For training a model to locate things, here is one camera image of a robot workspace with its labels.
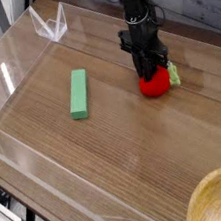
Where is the green rectangular block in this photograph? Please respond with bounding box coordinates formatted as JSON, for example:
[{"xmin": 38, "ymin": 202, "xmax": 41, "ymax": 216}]
[{"xmin": 70, "ymin": 69, "xmax": 89, "ymax": 120}]

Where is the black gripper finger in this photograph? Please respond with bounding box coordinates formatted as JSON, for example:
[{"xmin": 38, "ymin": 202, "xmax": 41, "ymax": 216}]
[{"xmin": 132, "ymin": 51, "xmax": 157, "ymax": 82}]

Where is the clear acrylic tray enclosure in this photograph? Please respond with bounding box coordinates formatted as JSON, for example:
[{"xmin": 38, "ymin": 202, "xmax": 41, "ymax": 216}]
[{"xmin": 0, "ymin": 0, "xmax": 221, "ymax": 221}]

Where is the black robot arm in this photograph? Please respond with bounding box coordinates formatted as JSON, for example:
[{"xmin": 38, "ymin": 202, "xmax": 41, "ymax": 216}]
[{"xmin": 118, "ymin": 0, "xmax": 168, "ymax": 82}]

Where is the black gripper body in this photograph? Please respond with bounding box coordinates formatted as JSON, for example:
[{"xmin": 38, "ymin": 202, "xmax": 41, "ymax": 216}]
[{"xmin": 118, "ymin": 30, "xmax": 168, "ymax": 73}]

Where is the red plush fruit green leaf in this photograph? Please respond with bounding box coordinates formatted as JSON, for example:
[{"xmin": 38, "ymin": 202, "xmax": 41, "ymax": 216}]
[{"xmin": 139, "ymin": 62, "xmax": 181, "ymax": 98}]

